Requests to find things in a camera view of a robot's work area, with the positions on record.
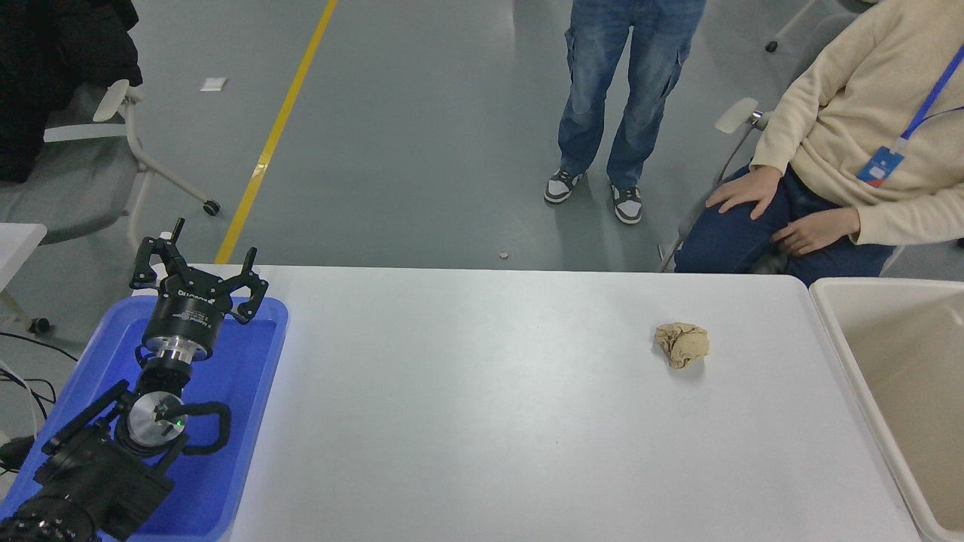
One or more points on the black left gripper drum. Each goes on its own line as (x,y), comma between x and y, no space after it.
(184,316)

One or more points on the grey chair with white armrest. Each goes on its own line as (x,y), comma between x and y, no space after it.
(736,117)

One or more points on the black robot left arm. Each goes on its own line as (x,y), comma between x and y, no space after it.
(90,474)

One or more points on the white chair leg with caster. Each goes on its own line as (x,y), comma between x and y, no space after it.
(791,26)

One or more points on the seated person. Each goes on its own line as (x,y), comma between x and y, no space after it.
(843,113)

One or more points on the grey office chair white frame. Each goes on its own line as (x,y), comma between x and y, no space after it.
(75,188)

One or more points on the black jacket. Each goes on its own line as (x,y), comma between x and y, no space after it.
(45,68)

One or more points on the standing person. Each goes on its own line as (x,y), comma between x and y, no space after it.
(602,90)

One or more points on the white paper scrap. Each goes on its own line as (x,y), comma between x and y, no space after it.
(214,83)

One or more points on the white side table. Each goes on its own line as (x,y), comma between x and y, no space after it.
(19,245)

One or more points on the seated person's right hand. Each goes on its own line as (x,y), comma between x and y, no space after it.
(751,192)

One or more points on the crumpled tan paper ball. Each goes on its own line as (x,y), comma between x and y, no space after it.
(684,342)

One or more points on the large pale bin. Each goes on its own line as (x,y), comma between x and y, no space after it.
(904,376)

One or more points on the seated person's left hand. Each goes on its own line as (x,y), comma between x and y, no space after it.
(817,229)

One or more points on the blue plastic tray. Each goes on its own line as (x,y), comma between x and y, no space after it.
(241,406)

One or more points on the small black object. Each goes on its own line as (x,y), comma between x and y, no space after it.
(15,450)

